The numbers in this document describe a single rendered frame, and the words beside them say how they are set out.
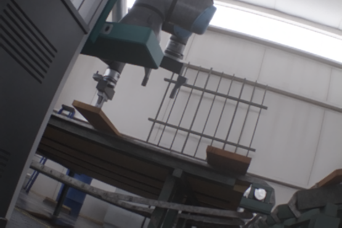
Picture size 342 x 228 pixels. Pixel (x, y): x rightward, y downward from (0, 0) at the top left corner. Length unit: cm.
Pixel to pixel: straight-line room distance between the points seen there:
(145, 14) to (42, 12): 47
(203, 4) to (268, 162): 704
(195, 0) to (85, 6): 36
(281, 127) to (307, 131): 64
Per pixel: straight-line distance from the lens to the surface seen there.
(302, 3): 924
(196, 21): 119
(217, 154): 156
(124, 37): 109
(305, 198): 177
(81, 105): 169
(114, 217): 755
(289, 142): 829
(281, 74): 887
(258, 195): 160
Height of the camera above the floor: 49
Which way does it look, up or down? 18 degrees up
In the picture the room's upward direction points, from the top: 21 degrees clockwise
